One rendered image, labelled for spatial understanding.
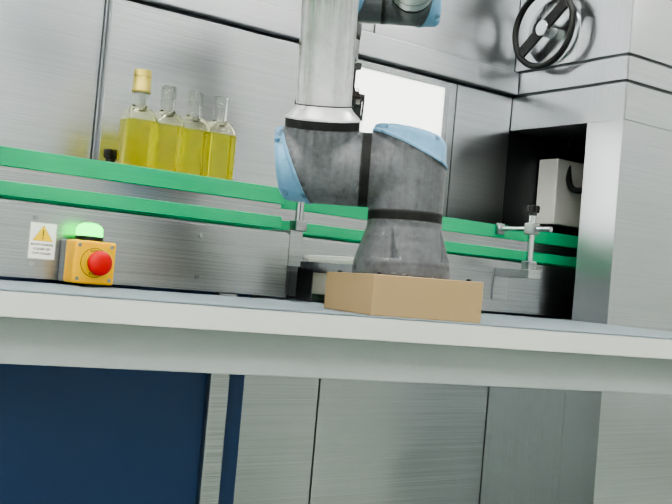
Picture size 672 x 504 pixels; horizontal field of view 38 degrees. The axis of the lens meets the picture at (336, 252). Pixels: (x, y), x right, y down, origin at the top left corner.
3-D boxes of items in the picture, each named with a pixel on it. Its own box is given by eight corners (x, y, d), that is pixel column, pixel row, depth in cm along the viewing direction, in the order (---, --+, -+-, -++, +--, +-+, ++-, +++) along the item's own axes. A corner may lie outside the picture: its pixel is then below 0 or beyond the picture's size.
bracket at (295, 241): (277, 266, 195) (280, 231, 195) (303, 267, 187) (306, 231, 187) (262, 264, 193) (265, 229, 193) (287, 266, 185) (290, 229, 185)
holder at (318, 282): (348, 303, 205) (351, 266, 206) (432, 313, 183) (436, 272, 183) (279, 298, 195) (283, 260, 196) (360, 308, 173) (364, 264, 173)
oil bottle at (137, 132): (137, 219, 187) (147, 109, 187) (149, 219, 182) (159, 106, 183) (109, 216, 184) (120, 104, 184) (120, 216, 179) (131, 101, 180)
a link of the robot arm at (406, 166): (447, 213, 144) (453, 123, 144) (357, 206, 144) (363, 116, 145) (440, 218, 156) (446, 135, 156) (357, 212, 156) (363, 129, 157)
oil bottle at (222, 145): (216, 228, 197) (225, 124, 197) (229, 228, 192) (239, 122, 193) (191, 225, 194) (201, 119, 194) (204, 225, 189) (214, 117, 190)
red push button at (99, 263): (106, 251, 157) (114, 252, 155) (104, 275, 157) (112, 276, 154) (83, 249, 155) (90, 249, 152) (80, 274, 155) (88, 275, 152)
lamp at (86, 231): (96, 241, 162) (98, 224, 162) (107, 242, 158) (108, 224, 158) (70, 239, 159) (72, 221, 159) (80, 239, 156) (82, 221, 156)
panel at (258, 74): (431, 216, 246) (442, 84, 247) (439, 216, 243) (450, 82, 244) (92, 167, 194) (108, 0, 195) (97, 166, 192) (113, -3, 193)
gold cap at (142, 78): (127, 91, 183) (129, 68, 183) (142, 95, 186) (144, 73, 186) (140, 90, 181) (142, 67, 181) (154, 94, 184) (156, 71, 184)
